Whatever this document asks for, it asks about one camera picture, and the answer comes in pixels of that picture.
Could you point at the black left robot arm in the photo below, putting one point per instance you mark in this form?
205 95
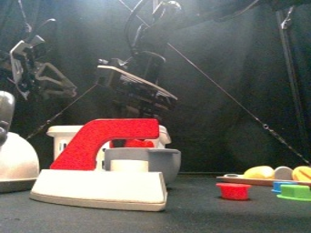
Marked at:
40 25

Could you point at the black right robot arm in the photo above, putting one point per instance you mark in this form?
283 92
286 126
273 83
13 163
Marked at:
161 27

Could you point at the white toy laundry basket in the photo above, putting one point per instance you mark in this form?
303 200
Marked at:
60 135

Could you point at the gray toy pot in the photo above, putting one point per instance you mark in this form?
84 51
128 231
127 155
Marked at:
161 160

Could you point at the silver toy kettle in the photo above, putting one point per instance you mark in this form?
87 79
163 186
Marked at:
16 164

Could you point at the red toy cup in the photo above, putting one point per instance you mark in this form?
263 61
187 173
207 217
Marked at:
233 191

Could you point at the yellow toy food piece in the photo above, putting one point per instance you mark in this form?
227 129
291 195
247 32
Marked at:
259 172

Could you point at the wooden toy tray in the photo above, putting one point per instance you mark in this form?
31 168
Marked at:
251 181

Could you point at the gray round toy piece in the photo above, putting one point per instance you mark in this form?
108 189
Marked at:
283 173

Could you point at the blue toy piece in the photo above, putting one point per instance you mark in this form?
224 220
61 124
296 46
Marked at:
279 185

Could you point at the orange striped toy food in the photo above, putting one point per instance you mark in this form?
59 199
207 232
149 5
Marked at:
303 173

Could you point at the thin diagonal frame rod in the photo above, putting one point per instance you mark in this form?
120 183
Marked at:
60 113
227 94

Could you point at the black vertical frame post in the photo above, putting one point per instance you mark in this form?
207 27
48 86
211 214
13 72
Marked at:
290 75

